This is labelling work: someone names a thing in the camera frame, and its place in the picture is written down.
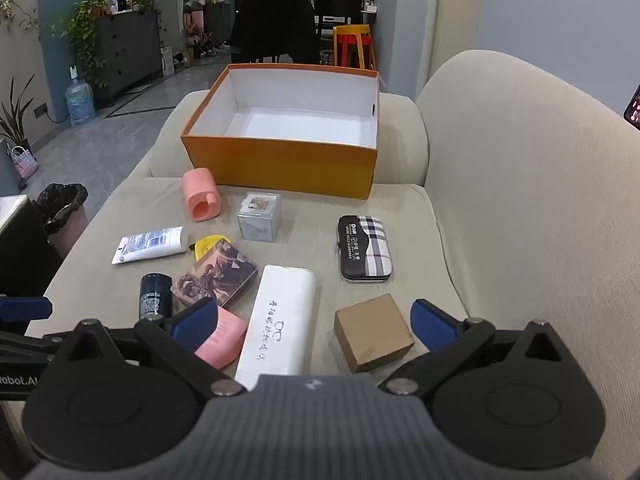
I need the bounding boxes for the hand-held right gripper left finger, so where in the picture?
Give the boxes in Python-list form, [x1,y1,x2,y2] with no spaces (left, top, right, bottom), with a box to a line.
[47,299,246,397]

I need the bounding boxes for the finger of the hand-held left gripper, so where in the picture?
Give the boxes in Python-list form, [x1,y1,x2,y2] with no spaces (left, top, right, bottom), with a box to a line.
[0,296,53,322]
[0,331,71,361]

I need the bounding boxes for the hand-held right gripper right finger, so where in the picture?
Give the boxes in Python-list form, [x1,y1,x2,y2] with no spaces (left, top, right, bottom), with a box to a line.
[379,299,568,397]

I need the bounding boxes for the small pink box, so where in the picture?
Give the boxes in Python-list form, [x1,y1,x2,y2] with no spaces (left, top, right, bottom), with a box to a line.
[194,306,248,368]

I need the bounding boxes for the small black bottle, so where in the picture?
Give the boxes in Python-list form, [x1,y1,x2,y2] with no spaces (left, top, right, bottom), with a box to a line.
[138,273,174,320]

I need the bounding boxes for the brown cardboard cube box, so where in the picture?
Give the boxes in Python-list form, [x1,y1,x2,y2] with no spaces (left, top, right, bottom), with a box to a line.
[334,294,416,373]

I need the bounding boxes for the illustrated card pack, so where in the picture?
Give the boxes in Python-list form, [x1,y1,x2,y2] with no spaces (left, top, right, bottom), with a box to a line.
[171,238,259,311]

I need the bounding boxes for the yellow tape measure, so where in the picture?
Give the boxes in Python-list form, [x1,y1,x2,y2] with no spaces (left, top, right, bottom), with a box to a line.
[192,235,232,263]

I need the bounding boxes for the long white box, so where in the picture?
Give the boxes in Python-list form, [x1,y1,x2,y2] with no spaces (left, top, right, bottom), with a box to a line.
[234,264,318,391]

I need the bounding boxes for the white cream tube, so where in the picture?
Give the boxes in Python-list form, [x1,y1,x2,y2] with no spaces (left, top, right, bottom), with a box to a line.
[111,226,189,265]

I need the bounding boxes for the black plaid case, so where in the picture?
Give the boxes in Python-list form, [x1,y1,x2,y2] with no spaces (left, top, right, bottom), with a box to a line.
[337,215,393,283]

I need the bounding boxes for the clear plastic cube box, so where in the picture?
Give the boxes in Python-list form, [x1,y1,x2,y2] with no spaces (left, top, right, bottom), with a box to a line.
[237,192,282,242]

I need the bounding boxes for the pink plastic cylinder holder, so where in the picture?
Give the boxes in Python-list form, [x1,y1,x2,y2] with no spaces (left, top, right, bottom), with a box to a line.
[181,169,222,222]

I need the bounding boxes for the orange cardboard box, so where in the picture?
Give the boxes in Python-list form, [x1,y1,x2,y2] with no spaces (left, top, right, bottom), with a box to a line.
[181,63,381,200]

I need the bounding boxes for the dark furniture with white top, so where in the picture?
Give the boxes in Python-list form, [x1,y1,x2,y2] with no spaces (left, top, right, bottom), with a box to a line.
[0,194,63,306]

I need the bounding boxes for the trash bin with black bag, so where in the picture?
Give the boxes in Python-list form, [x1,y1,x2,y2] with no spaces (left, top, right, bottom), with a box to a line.
[34,183,90,261]

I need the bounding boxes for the woven basket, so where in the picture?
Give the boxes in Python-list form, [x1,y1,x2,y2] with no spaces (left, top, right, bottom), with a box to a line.
[9,146,38,181]

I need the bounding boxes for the beige sofa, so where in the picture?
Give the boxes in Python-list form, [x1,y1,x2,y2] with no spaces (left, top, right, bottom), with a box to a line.
[22,50,640,480]

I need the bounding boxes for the long-leaf potted plant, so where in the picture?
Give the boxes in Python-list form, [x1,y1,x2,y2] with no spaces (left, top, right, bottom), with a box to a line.
[0,75,36,151]

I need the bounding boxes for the blue water jug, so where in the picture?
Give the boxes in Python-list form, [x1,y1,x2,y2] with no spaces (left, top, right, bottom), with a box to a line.
[65,66,96,126]

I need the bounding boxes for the dark grey cabinet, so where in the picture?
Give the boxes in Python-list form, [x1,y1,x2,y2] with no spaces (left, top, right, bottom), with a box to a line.
[92,10,163,98]

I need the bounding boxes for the trailing green plant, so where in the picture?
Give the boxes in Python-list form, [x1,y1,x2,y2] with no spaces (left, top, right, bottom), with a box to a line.
[50,0,108,86]

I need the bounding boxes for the red plastic stool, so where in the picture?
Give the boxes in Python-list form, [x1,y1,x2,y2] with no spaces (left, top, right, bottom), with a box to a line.
[336,35,373,68]

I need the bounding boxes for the cluttered display shelf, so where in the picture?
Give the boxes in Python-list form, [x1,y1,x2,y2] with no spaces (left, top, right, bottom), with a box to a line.
[182,2,232,58]

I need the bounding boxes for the stack of yellow red stools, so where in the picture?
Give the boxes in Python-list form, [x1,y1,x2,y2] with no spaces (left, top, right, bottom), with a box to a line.
[332,25,376,68]

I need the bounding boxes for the black chair with jacket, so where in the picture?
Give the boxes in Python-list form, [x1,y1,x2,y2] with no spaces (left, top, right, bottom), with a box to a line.
[230,0,321,66]

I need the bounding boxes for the wall vine plant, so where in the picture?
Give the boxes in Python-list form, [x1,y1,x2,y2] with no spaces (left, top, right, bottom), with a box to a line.
[0,0,41,41]

